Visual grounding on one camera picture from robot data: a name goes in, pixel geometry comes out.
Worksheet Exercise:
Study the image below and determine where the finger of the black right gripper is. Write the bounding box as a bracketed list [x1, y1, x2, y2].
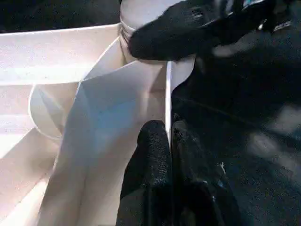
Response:
[129, 0, 228, 61]

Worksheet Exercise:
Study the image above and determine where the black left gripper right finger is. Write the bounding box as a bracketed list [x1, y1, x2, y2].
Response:
[172, 114, 244, 226]

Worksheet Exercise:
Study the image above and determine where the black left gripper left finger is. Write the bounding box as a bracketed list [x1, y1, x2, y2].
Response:
[115, 119, 175, 226]

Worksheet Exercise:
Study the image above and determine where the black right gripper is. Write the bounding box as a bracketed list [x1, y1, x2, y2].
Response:
[218, 0, 301, 36]

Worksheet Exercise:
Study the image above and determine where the white plastic table leg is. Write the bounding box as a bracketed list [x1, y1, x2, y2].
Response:
[119, 0, 186, 51]

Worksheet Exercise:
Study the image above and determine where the white upturned plastic table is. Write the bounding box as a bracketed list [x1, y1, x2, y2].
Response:
[0, 23, 197, 226]

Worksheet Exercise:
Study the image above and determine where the black glossy mat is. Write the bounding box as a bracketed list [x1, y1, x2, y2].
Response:
[0, 0, 301, 226]

